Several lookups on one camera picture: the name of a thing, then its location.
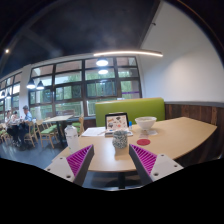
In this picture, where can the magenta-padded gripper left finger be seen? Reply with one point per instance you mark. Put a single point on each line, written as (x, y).
(77, 160)

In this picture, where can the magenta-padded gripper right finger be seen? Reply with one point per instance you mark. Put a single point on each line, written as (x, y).
(146, 160)

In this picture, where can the clear black-capped water bottle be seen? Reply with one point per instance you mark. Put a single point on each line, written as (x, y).
(71, 140)

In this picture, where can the flat round red coaster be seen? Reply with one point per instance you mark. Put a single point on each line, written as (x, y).
(143, 142)

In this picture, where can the white printed paper sheet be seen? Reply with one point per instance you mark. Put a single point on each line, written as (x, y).
(93, 132)

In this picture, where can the colourful sticker sheet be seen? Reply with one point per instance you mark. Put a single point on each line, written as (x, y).
(129, 133)

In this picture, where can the speckled green white mug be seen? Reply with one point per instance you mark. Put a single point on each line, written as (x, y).
(120, 139)

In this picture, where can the white ceramic bowl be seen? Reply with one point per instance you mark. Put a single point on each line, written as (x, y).
(145, 122)

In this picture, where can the small blue-capped bottle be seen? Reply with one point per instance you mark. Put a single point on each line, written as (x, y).
(130, 125)

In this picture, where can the wooden chairs with green seats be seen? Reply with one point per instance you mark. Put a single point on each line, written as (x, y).
(48, 131)

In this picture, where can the light wooden dining table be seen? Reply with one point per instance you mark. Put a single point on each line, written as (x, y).
(57, 118)

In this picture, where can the sticker-covered black tablet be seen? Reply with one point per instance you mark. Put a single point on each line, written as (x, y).
(116, 122)

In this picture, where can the green upholstered bench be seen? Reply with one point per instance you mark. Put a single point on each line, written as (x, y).
(133, 107)

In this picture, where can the person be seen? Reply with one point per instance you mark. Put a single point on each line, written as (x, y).
(14, 120)
(26, 117)
(7, 117)

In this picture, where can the large dark-framed window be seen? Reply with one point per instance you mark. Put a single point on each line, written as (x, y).
(70, 91)

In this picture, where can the round pendant ceiling lamps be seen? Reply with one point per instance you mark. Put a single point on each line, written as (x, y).
(102, 62)

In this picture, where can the long curved ceiling light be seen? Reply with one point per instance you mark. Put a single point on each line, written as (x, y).
(128, 52)

